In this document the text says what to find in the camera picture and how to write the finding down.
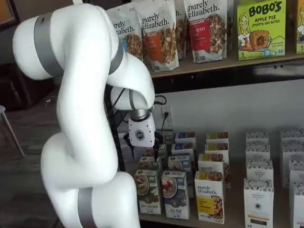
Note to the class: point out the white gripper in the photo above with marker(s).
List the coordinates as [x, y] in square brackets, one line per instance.
[142, 131]

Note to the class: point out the blue flax plus oatmeal box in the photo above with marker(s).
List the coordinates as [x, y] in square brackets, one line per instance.
[179, 164]
[185, 137]
[175, 197]
[182, 149]

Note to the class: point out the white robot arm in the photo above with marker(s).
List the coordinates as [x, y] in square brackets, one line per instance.
[83, 118]

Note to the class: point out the green apple cinnamon oatmeal box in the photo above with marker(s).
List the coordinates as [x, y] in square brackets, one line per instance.
[148, 152]
[147, 194]
[167, 137]
[149, 164]

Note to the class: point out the yellow purely elizabeth box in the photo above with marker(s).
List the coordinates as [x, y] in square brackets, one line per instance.
[216, 148]
[211, 164]
[210, 199]
[217, 137]

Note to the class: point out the white organic pantry box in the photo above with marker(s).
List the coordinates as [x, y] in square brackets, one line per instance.
[298, 206]
[257, 136]
[259, 169]
[259, 204]
[257, 150]
[291, 152]
[297, 173]
[292, 135]

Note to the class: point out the green Bobo's apple pie box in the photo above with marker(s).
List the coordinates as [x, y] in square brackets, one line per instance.
[261, 31]

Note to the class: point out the yellow-green Bobo's box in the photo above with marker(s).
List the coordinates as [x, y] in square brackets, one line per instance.
[300, 26]

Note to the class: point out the orange label granola bag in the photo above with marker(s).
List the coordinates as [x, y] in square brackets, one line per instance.
[159, 42]

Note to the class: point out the blue label granola bag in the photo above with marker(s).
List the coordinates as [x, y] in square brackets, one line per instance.
[129, 40]

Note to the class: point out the white granola bag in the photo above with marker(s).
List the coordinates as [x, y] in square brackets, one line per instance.
[182, 31]

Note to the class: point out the red label granola bag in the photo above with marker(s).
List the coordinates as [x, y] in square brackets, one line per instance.
[206, 33]

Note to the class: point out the dark brown armchair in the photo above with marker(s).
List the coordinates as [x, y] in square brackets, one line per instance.
[14, 90]

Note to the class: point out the metal leg stool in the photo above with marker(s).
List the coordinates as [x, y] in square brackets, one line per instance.
[2, 109]

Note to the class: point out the white wall outlet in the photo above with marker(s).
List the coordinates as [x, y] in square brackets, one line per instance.
[169, 120]

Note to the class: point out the framed wall picture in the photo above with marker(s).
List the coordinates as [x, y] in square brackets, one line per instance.
[7, 12]

